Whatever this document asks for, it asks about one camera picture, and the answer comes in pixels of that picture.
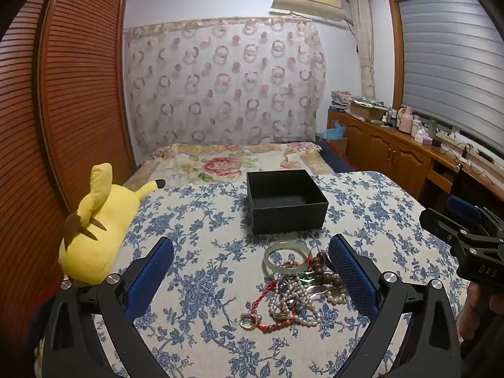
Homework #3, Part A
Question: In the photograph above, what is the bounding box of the brown wooden bead bracelet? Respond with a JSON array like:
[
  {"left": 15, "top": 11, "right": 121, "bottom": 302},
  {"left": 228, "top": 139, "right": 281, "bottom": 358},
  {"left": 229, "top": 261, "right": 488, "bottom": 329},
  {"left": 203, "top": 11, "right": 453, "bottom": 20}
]
[{"left": 305, "top": 250, "right": 346, "bottom": 289}]

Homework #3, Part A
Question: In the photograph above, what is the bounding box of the flat beige box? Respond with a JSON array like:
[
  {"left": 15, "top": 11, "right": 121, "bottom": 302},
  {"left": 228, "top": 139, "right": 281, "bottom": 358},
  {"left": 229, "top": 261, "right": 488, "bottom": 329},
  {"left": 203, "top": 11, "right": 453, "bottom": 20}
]
[{"left": 348, "top": 98, "right": 388, "bottom": 122}]

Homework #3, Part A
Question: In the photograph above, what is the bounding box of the wooden louvred wardrobe door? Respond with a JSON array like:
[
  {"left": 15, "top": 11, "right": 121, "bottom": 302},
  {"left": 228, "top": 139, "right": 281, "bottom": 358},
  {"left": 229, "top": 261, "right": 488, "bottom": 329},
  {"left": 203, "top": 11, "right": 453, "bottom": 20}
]
[
  {"left": 0, "top": 16, "right": 69, "bottom": 347},
  {"left": 37, "top": 0, "right": 137, "bottom": 213}
]

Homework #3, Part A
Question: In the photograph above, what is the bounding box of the floral bed blanket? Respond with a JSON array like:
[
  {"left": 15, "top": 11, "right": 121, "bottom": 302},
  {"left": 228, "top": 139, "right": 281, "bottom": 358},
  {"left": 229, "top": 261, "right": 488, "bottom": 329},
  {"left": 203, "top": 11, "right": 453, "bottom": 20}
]
[{"left": 122, "top": 142, "right": 336, "bottom": 190}]

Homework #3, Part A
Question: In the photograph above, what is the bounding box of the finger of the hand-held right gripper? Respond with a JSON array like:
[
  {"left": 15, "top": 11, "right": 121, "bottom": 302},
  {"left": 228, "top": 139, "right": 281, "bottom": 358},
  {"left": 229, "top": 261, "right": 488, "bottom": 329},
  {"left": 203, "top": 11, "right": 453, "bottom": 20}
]
[
  {"left": 418, "top": 208, "right": 479, "bottom": 245},
  {"left": 446, "top": 195, "right": 484, "bottom": 223}
]

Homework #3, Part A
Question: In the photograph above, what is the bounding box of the blue floral tablecloth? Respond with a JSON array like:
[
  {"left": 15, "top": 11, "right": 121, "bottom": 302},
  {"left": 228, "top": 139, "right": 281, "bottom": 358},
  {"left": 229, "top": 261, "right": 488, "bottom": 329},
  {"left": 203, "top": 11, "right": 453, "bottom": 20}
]
[{"left": 94, "top": 170, "right": 469, "bottom": 378}]

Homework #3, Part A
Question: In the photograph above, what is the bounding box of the stack of patterned boxes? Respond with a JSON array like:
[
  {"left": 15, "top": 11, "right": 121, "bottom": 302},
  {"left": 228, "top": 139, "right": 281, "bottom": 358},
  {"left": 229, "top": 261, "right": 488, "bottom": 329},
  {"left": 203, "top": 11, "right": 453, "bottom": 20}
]
[{"left": 330, "top": 90, "right": 352, "bottom": 113}]

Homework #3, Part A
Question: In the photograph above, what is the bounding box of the long wooden cabinet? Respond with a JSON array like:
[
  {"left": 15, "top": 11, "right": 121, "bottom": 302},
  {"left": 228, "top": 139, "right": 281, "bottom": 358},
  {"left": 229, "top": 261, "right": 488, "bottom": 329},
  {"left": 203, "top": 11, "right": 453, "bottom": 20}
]
[{"left": 327, "top": 108, "right": 504, "bottom": 207}]

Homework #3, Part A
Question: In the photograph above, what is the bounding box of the pale jade bangle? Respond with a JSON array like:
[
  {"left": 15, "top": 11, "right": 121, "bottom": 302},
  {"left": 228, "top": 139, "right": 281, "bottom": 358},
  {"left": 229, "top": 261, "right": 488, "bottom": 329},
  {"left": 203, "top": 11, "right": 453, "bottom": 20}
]
[{"left": 263, "top": 241, "right": 313, "bottom": 275}]

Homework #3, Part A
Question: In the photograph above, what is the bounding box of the grey window blind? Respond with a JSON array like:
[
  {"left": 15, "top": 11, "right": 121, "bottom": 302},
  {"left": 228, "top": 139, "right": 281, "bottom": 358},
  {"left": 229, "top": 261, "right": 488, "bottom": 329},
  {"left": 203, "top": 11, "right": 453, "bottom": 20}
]
[{"left": 396, "top": 0, "right": 504, "bottom": 143}]

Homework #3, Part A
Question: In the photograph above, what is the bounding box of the person's right hand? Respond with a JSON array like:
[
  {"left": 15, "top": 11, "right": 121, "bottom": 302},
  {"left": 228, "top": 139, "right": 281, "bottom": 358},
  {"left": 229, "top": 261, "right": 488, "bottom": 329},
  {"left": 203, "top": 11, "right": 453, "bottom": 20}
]
[{"left": 458, "top": 283, "right": 488, "bottom": 342}]

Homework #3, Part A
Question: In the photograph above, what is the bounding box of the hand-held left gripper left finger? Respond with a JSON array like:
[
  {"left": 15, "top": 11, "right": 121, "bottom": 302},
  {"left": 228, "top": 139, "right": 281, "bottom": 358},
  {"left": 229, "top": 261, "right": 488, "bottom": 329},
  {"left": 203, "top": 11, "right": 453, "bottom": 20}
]
[{"left": 41, "top": 237, "right": 175, "bottom": 378}]

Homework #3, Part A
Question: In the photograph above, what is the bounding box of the pink kettle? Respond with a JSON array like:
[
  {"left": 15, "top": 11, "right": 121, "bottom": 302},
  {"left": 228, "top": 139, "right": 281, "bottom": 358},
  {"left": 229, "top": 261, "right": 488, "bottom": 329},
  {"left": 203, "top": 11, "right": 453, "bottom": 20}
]
[{"left": 398, "top": 106, "right": 414, "bottom": 134}]

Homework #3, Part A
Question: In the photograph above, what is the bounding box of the black box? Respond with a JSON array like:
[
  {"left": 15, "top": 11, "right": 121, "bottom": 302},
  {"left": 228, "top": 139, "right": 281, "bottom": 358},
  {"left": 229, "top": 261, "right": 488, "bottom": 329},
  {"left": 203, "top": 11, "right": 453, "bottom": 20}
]
[{"left": 246, "top": 169, "right": 329, "bottom": 236}]

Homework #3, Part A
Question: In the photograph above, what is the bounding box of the ring patterned sheer curtain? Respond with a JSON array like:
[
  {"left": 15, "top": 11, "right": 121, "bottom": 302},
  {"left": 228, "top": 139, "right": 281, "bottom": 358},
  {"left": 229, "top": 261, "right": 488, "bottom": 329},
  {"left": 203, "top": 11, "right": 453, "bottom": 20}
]
[{"left": 124, "top": 16, "right": 327, "bottom": 159}]

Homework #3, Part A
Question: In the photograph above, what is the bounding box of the yellow plush toy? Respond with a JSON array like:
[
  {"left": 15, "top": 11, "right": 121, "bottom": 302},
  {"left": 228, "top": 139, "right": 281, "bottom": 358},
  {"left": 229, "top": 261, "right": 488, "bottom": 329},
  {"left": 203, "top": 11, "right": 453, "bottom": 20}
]
[{"left": 58, "top": 163, "right": 166, "bottom": 286}]

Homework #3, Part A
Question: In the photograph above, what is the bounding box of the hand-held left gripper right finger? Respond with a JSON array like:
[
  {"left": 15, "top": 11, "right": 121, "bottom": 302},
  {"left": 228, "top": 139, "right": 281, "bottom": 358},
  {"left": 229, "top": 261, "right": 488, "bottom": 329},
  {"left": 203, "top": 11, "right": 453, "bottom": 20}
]
[{"left": 328, "top": 234, "right": 463, "bottom": 378}]

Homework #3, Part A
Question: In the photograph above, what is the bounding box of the white pearl necklace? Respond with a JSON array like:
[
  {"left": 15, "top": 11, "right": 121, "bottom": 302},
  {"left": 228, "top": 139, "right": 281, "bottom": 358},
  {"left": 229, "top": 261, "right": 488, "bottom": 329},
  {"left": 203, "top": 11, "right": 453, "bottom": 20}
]
[{"left": 269, "top": 279, "right": 348, "bottom": 328}]

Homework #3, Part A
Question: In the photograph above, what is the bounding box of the red cord bracelet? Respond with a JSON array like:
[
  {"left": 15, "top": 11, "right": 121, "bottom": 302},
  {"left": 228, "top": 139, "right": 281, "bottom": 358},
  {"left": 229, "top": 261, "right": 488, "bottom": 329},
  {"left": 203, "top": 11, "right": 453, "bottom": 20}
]
[{"left": 240, "top": 279, "right": 302, "bottom": 333}]

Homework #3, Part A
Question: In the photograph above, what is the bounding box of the blue paper bag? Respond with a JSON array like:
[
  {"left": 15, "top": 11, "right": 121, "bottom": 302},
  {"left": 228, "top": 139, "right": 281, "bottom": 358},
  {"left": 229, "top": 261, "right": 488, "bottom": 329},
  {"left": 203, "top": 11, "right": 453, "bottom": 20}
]
[{"left": 323, "top": 122, "right": 348, "bottom": 142}]

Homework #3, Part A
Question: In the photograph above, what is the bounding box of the cream lace curtain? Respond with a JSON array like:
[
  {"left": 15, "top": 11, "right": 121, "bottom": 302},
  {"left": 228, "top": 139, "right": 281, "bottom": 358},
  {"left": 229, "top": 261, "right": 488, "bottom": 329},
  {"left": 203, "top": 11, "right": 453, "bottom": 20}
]
[{"left": 347, "top": 0, "right": 377, "bottom": 100}]

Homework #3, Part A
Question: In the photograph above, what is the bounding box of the black cable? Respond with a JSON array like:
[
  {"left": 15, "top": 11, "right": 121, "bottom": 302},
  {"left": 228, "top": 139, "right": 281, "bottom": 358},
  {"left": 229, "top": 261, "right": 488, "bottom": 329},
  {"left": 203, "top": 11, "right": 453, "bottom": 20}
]
[{"left": 439, "top": 144, "right": 489, "bottom": 175}]

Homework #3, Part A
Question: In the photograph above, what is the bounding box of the silver crystal hair comb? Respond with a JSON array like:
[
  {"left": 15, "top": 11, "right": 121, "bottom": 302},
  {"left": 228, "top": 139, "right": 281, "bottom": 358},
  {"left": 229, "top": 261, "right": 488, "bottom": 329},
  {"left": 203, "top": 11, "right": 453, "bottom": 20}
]
[{"left": 278, "top": 279, "right": 336, "bottom": 312}]

